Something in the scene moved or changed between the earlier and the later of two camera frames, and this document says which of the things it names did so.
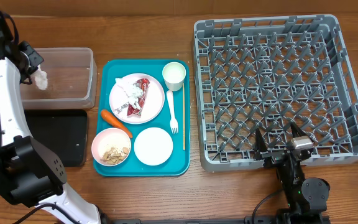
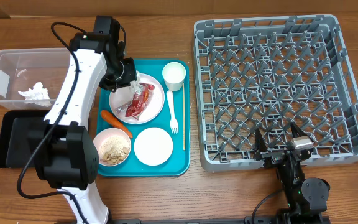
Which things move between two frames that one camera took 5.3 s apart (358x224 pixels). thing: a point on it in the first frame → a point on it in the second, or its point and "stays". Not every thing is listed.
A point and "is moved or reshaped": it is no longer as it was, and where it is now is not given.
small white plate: (153, 146) stays
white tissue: (40, 78) → (38, 94)
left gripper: (35, 57) → (131, 74)
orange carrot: (114, 122) stays
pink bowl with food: (111, 147) stays
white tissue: (128, 92) → (135, 84)
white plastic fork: (173, 121) stays
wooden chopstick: (183, 116) stays
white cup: (174, 74) stays
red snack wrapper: (143, 83) is moved or reshaped
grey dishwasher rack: (268, 73) stays
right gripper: (272, 157) stays
